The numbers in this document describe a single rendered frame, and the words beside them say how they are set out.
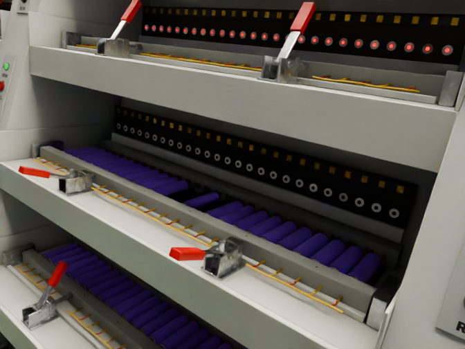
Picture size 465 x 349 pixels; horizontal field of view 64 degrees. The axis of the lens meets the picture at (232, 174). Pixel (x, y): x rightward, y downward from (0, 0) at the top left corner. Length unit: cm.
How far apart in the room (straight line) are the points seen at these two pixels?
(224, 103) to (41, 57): 37
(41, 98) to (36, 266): 28
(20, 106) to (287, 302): 53
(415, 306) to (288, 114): 18
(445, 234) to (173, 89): 30
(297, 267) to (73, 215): 30
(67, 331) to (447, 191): 50
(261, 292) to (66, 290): 37
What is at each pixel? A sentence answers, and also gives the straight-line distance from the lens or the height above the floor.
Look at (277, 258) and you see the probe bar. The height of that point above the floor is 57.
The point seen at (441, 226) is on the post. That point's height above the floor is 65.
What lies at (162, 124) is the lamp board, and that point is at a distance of 65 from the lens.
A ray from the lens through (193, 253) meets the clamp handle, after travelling 32.
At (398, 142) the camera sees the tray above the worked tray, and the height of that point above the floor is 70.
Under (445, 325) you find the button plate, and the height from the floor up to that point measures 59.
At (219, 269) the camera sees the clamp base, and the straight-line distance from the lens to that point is 36.
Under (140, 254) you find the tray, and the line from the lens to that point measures 43.
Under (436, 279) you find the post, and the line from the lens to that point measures 29.
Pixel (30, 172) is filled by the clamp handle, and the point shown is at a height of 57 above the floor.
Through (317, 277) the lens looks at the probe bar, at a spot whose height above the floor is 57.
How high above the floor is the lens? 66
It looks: 3 degrees down
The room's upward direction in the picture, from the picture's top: 17 degrees clockwise
